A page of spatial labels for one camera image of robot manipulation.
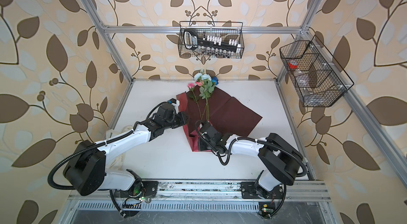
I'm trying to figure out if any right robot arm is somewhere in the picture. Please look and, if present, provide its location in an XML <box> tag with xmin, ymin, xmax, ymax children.
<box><xmin>195</xmin><ymin>121</ymin><xmax>308</xmax><ymax>219</ymax></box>

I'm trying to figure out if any black tool in basket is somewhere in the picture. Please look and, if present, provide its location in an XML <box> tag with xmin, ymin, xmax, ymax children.
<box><xmin>180</xmin><ymin>28</ymin><xmax>244</xmax><ymax>54</ymax></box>

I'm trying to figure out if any right wire basket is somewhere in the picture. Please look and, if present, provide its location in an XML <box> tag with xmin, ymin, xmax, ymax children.
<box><xmin>279</xmin><ymin>35</ymin><xmax>354</xmax><ymax>107</ymax></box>

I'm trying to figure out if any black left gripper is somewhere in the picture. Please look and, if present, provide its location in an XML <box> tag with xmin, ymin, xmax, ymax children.
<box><xmin>163</xmin><ymin>110</ymin><xmax>192</xmax><ymax>131</ymax></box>

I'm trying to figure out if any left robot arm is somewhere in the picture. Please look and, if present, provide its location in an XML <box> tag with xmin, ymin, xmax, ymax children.
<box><xmin>47</xmin><ymin>111</ymin><xmax>189</xmax><ymax>198</ymax></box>

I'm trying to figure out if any dark red wrapping paper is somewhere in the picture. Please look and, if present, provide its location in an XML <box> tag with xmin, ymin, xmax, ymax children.
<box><xmin>177</xmin><ymin>86</ymin><xmax>262</xmax><ymax>152</ymax></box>

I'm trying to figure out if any plastic bottle red cap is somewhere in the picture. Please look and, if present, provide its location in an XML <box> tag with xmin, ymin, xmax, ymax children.
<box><xmin>288</xmin><ymin>60</ymin><xmax>314</xmax><ymax>95</ymax></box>

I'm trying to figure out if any back wire basket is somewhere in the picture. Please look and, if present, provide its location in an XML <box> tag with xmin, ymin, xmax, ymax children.
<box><xmin>178</xmin><ymin>20</ymin><xmax>244</xmax><ymax>59</ymax></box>

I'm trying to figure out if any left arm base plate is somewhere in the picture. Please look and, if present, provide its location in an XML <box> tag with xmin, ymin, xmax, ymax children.
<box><xmin>122</xmin><ymin>179</ymin><xmax>159</xmax><ymax>199</ymax></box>

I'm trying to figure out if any wire basket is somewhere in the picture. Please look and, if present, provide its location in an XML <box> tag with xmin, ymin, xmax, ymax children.
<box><xmin>178</xmin><ymin>20</ymin><xmax>244</xmax><ymax>59</ymax></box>
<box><xmin>279</xmin><ymin>35</ymin><xmax>354</xmax><ymax>107</ymax></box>

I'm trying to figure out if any light blue fake rose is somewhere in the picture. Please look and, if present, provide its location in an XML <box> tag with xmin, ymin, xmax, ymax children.
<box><xmin>194</xmin><ymin>70</ymin><xmax>212</xmax><ymax>101</ymax></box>

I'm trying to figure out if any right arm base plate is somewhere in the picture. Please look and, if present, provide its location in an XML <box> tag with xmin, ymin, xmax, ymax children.
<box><xmin>240</xmin><ymin>182</ymin><xmax>284</xmax><ymax>200</ymax></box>

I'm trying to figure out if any magenta fake rose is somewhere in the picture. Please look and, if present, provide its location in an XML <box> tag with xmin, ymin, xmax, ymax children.
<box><xmin>187</xmin><ymin>83</ymin><xmax>203</xmax><ymax>119</ymax></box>

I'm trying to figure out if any pink fake rose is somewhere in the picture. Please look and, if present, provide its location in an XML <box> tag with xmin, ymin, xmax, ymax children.
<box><xmin>194</xmin><ymin>82</ymin><xmax>207</xmax><ymax>120</ymax></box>

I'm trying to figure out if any cream ribbon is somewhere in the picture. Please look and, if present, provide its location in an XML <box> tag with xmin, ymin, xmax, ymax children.
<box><xmin>106</xmin><ymin>125</ymin><xmax>133</xmax><ymax>171</ymax></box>

